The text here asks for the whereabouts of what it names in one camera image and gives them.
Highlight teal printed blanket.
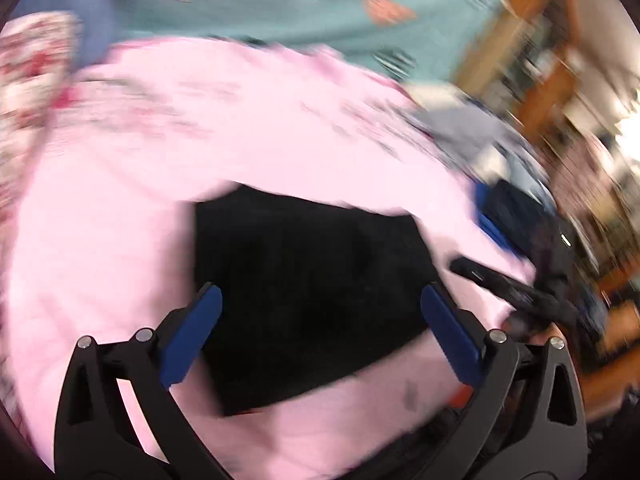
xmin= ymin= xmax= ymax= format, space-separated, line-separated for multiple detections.
xmin=115 ymin=0 xmax=511 ymax=83

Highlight black pants with smiley patch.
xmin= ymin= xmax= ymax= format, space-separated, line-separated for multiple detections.
xmin=192 ymin=184 xmax=451 ymax=417

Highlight red and white floral pillow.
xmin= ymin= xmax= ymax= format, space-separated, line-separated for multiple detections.
xmin=0 ymin=10 xmax=83 ymax=211

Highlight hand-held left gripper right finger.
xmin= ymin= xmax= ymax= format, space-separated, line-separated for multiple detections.
xmin=420 ymin=282 xmax=588 ymax=480

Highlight grey and blue clothes pile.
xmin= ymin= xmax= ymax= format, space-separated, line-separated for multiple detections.
xmin=407 ymin=85 xmax=553 ymax=196

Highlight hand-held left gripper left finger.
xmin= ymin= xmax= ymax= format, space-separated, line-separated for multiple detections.
xmin=52 ymin=282 xmax=224 ymax=480

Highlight wooden furniture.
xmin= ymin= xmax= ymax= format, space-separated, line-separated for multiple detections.
xmin=452 ymin=0 xmax=640 ymax=421

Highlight blue cloth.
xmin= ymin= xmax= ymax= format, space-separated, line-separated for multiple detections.
xmin=20 ymin=0 xmax=146 ymax=68

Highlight pink floral bedsheet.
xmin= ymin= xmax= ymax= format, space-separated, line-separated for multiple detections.
xmin=7 ymin=37 xmax=538 ymax=476

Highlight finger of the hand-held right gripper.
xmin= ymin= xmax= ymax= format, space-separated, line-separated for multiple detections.
xmin=472 ymin=180 xmax=523 ymax=257
xmin=449 ymin=256 xmax=546 ymax=311

